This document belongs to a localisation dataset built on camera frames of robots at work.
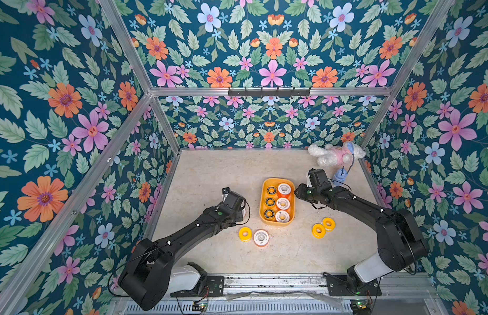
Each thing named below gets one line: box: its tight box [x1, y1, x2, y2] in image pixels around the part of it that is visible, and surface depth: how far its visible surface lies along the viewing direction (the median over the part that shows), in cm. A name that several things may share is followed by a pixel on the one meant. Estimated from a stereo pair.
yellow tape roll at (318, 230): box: [311, 223, 326, 239], surface depth 88 cm
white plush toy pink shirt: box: [307, 141, 366, 167], surface depth 109 cm
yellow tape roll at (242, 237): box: [238, 227, 253, 243], surface depth 87 cm
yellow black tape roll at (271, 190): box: [266, 186, 277, 196], surface depth 102 cm
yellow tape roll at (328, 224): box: [322, 216, 337, 233], surface depth 90 cm
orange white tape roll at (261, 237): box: [253, 229, 270, 248], surface depth 86 cm
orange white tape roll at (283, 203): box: [276, 196, 291, 210], surface depth 96 cm
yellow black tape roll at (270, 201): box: [264, 197, 277, 207], surface depth 97 cm
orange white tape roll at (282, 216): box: [274, 210, 290, 223], surface depth 92 cm
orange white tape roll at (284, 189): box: [277, 183, 292, 195], surface depth 98 cm
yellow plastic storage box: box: [259, 177, 296, 227], surface depth 96 cm
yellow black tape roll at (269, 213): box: [263, 208, 275, 220], surface depth 93 cm
